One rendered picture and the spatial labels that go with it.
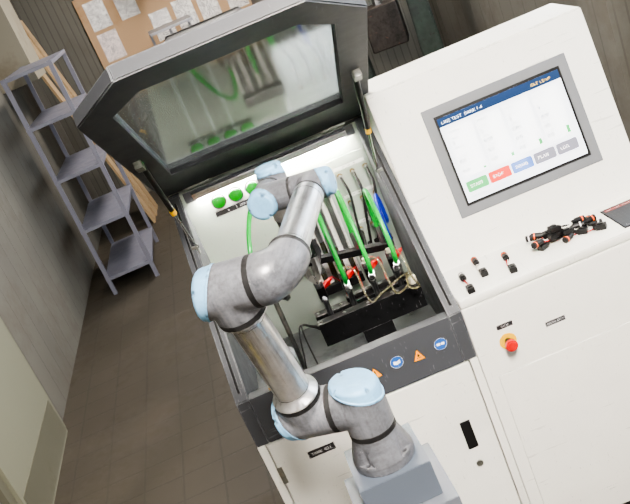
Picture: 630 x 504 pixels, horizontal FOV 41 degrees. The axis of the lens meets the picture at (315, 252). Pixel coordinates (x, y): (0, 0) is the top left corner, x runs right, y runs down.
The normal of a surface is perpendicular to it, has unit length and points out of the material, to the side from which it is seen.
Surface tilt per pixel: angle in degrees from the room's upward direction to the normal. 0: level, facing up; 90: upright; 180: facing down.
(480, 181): 76
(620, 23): 90
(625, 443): 90
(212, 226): 90
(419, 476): 90
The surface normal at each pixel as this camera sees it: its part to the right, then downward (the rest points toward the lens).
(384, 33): -0.08, 0.41
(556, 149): 0.04, 0.11
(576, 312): 0.13, 0.33
